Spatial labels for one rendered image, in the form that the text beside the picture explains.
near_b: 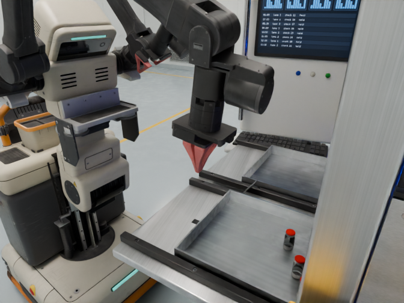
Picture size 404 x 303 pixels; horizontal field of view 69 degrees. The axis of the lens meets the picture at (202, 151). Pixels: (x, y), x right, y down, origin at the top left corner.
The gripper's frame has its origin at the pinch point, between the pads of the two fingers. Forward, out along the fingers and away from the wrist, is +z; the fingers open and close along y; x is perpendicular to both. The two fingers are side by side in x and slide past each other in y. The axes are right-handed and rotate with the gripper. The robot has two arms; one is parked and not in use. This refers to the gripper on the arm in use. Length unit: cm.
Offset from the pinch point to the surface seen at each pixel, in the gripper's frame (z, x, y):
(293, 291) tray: 18.0, 0.2, 23.7
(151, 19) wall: 58, 546, -469
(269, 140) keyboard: 27, 77, -7
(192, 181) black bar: 21.3, 21.1, -12.8
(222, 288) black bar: 18.0, -7.4, 12.1
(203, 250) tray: 20.6, 0.2, 3.7
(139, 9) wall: 41, 532, -494
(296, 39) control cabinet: -15, 89, -10
